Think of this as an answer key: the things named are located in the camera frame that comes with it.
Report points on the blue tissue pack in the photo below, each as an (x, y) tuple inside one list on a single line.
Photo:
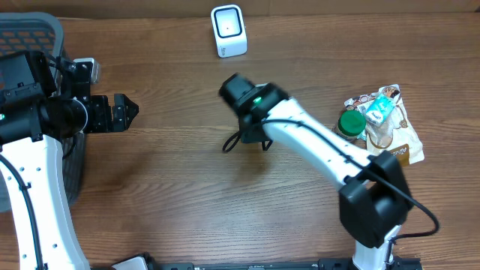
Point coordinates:
[(380, 109)]

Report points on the beige snack pouch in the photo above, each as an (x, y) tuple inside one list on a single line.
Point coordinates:
[(396, 134)]

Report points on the green lid jar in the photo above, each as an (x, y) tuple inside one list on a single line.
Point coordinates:
[(350, 125)]

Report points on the white barcode scanner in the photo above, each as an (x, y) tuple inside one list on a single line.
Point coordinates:
[(229, 31)]

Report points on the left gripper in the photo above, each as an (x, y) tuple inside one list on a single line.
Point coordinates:
[(105, 121)]

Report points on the grey plastic mesh basket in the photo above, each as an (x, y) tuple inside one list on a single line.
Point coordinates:
[(44, 32)]

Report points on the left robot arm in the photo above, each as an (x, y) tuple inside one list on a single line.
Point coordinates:
[(44, 100)]

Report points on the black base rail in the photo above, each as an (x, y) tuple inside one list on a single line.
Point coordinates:
[(147, 262)]

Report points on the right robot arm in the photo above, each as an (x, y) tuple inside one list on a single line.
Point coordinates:
[(372, 189)]

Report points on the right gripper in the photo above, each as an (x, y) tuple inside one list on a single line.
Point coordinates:
[(254, 139)]

